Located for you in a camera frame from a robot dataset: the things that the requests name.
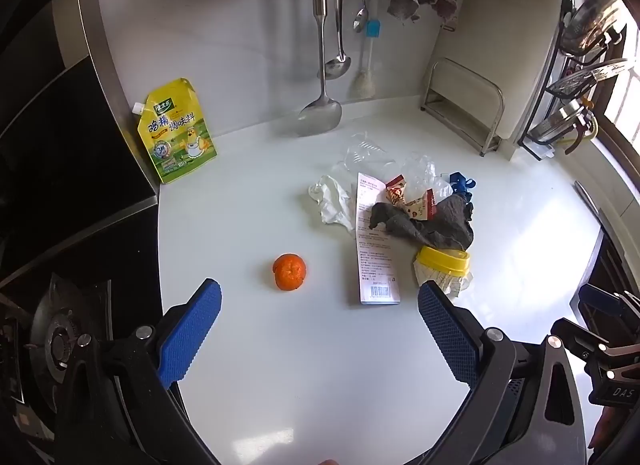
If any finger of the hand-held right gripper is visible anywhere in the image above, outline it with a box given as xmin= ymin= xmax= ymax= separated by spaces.
xmin=550 ymin=317 xmax=628 ymax=362
xmin=579 ymin=284 xmax=640 ymax=327

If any window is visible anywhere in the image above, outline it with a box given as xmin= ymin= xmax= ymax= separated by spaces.
xmin=597 ymin=28 xmax=640 ymax=148

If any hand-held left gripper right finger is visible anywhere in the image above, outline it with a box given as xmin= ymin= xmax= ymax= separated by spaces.
xmin=400 ymin=281 xmax=589 ymax=465

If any blue plastic clip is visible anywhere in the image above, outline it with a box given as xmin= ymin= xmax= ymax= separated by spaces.
xmin=447 ymin=172 xmax=476 ymax=204

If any pink paper box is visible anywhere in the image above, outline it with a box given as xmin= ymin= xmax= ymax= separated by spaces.
xmin=350 ymin=172 xmax=402 ymax=306

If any patterned steel pot lid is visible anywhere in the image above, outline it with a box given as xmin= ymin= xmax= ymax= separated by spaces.
xmin=546 ymin=59 xmax=629 ymax=97

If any small steel pot lid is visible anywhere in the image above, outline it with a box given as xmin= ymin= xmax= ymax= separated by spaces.
xmin=527 ymin=98 xmax=583 ymax=146

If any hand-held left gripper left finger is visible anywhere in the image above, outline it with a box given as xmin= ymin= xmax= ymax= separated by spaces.
xmin=60 ymin=278 xmax=223 ymax=465

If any orange tangerine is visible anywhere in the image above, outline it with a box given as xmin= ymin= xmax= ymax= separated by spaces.
xmin=272 ymin=253 xmax=307 ymax=292

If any steel ladle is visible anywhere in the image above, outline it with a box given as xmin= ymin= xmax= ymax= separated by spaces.
xmin=324 ymin=0 xmax=352 ymax=81

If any large steel pot lid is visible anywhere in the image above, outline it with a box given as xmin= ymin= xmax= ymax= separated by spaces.
xmin=562 ymin=0 xmax=629 ymax=58

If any yellow hose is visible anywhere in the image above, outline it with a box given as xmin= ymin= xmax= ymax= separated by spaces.
xmin=565 ymin=100 xmax=600 ymax=155

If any steel sink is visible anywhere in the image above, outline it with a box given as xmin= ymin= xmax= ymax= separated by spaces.
xmin=574 ymin=180 xmax=640 ymax=306

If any steel board stand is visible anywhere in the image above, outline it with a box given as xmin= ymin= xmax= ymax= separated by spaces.
xmin=419 ymin=58 xmax=505 ymax=157

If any blue-handled white brush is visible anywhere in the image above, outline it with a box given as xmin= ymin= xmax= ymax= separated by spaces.
xmin=348 ymin=19 xmax=380 ymax=99

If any clear plastic cup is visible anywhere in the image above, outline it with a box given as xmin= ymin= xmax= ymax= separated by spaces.
xmin=332 ymin=131 xmax=399 ymax=177

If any clear plastic bag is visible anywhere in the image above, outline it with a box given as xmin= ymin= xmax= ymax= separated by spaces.
xmin=397 ymin=151 xmax=457 ymax=202

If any white tissue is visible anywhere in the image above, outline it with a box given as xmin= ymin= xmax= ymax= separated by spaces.
xmin=307 ymin=174 xmax=357 ymax=232

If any black lid rack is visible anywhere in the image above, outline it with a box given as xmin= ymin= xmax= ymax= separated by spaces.
xmin=517 ymin=0 xmax=632 ymax=162

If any white cutting board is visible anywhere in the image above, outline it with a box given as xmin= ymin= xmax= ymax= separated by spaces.
xmin=429 ymin=0 xmax=564 ymax=142

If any dark grey rag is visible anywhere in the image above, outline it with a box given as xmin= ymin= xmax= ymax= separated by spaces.
xmin=369 ymin=194 xmax=475 ymax=252

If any steel spatula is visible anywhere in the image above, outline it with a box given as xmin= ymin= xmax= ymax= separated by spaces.
xmin=298 ymin=0 xmax=344 ymax=138

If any yellow seasoning pouch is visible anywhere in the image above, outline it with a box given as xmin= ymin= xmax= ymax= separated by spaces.
xmin=131 ymin=78 xmax=218 ymax=185

